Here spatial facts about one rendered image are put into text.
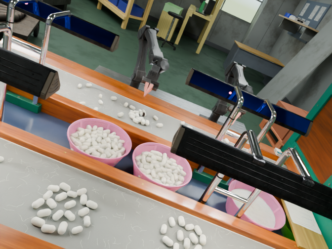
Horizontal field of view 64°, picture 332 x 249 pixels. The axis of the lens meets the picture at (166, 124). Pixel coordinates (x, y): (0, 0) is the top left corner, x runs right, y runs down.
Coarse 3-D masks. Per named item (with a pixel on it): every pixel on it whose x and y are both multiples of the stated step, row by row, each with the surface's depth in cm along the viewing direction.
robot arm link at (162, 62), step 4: (152, 56) 154; (152, 60) 153; (156, 60) 152; (160, 60) 149; (164, 60) 148; (152, 64) 156; (160, 64) 146; (164, 64) 148; (168, 64) 149; (160, 68) 147; (164, 68) 147; (168, 68) 149; (160, 72) 151
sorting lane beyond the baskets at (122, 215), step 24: (0, 144) 91; (0, 168) 83; (24, 168) 86; (48, 168) 90; (72, 168) 94; (0, 192) 76; (24, 192) 79; (96, 192) 89; (120, 192) 93; (0, 216) 71; (24, 216) 73; (48, 216) 76; (96, 216) 82; (120, 216) 85; (144, 216) 89; (168, 216) 93; (192, 216) 97; (48, 240) 70; (72, 240) 73; (96, 240) 75; (120, 240) 78; (144, 240) 81; (216, 240) 92; (240, 240) 96
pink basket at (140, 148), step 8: (144, 144) 118; (152, 144) 121; (160, 144) 123; (136, 152) 114; (160, 152) 124; (168, 152) 124; (176, 160) 122; (184, 160) 120; (136, 168) 105; (184, 168) 119; (144, 176) 101; (184, 176) 116; (160, 184) 100; (184, 184) 105
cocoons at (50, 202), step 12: (0, 156) 84; (48, 192) 80; (72, 192) 83; (84, 192) 86; (36, 204) 75; (48, 204) 77; (72, 204) 80; (84, 204) 83; (96, 204) 83; (60, 216) 76; (72, 216) 76; (180, 216) 92; (48, 228) 71; (60, 228) 72; (192, 228) 91; (168, 240) 82; (180, 240) 85; (192, 240) 87; (204, 240) 88
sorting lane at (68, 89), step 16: (48, 64) 151; (64, 80) 143; (80, 80) 150; (64, 96) 130; (80, 96) 136; (96, 96) 142; (112, 112) 135; (128, 112) 141; (160, 112) 156; (144, 128) 134; (160, 128) 140; (176, 128) 147; (272, 160) 160
